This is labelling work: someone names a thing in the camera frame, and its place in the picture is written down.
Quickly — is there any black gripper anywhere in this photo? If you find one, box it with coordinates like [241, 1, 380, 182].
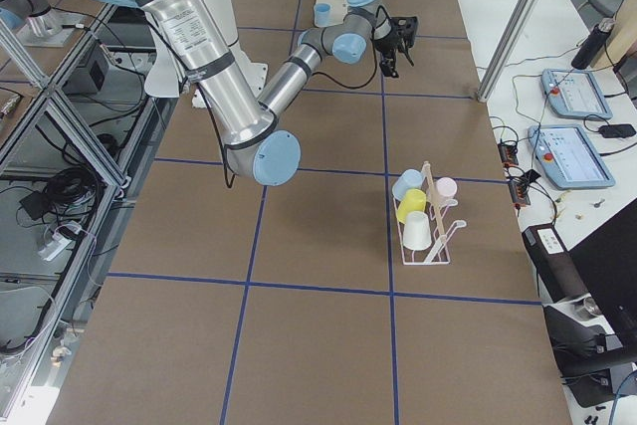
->
[373, 16, 418, 78]

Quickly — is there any light blue cup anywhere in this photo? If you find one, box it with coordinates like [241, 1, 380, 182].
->
[391, 169, 424, 201]

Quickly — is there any pink cup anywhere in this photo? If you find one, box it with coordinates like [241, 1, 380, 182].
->
[434, 177, 458, 206]

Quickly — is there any yellow cup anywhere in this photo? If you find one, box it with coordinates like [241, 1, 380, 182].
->
[396, 188, 427, 224]

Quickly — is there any pale green cup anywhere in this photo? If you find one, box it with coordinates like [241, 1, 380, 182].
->
[402, 211, 432, 251]

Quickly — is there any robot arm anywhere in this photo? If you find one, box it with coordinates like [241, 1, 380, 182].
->
[98, 0, 418, 186]

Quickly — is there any cream plastic tray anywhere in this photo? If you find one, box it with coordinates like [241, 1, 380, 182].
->
[315, 0, 348, 26]

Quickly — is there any black usb hub orange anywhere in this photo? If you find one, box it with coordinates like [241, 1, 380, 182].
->
[497, 141, 519, 168]

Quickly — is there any far teach pendant tablet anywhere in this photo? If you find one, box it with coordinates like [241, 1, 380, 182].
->
[540, 69, 613, 119]

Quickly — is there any teach pendant tablet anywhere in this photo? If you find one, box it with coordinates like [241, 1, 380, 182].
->
[540, 69, 613, 119]
[528, 124, 615, 190]

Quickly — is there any small black adapter box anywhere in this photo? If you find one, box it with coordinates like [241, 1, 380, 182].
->
[521, 169, 541, 184]

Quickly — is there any near teach pendant tablet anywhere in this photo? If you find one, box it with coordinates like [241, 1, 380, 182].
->
[528, 124, 615, 190]

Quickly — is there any black water bottle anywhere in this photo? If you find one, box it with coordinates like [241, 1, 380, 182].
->
[571, 17, 615, 70]

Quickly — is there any black power adapter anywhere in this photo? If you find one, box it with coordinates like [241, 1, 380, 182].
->
[597, 123, 636, 138]

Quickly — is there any black box with label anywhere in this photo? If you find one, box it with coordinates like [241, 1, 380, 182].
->
[522, 223, 588, 302]

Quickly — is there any black computer monitor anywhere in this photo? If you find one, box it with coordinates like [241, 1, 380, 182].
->
[544, 202, 636, 379]

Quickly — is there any aluminium frame post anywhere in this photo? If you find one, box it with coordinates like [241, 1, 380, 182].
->
[476, 0, 538, 103]

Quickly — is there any white wire cup rack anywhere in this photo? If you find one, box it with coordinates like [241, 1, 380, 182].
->
[391, 161, 467, 267]

